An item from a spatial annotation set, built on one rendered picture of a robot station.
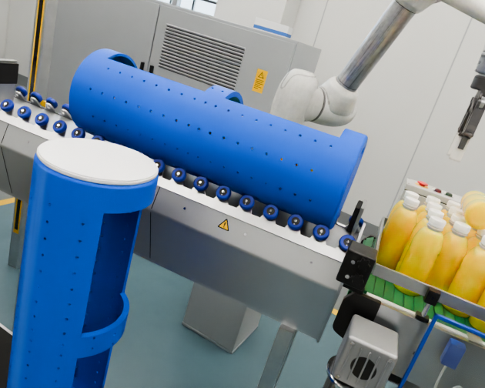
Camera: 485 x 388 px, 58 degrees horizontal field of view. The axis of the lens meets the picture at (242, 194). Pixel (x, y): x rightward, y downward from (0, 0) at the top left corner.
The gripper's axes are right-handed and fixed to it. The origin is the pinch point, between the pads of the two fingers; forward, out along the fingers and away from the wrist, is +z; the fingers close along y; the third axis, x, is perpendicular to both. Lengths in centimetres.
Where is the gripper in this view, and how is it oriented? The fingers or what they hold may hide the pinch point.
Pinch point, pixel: (457, 148)
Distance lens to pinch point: 138.7
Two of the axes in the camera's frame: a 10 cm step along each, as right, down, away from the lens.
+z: -2.7, 9.0, 3.3
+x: 9.0, 3.6, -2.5
